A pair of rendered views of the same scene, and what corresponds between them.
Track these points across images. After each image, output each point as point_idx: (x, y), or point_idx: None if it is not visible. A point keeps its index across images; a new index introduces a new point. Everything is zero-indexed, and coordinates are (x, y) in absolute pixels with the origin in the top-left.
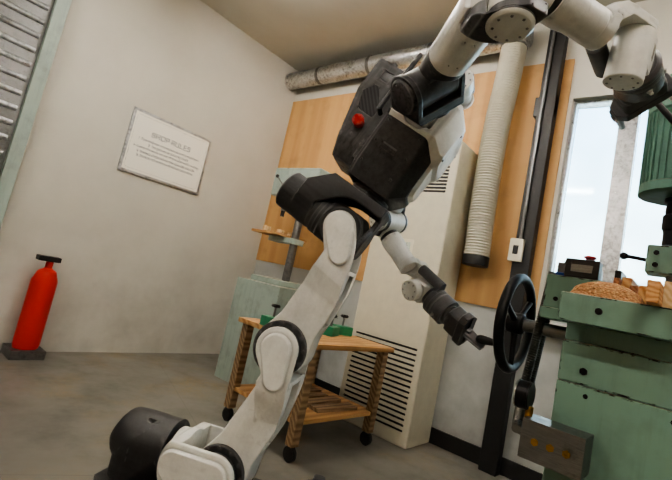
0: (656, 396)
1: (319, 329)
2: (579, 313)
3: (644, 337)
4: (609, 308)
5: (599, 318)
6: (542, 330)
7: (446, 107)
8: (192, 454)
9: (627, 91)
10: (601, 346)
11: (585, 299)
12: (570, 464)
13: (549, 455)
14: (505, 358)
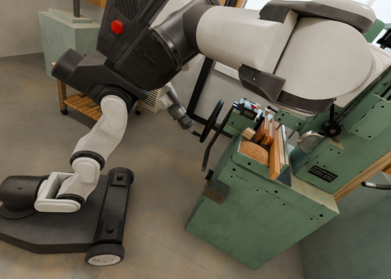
0: (255, 182)
1: (110, 153)
2: (241, 161)
3: None
4: (253, 164)
5: (248, 165)
6: (222, 129)
7: None
8: (53, 202)
9: None
10: None
11: (245, 157)
12: (219, 200)
13: (213, 197)
14: (203, 141)
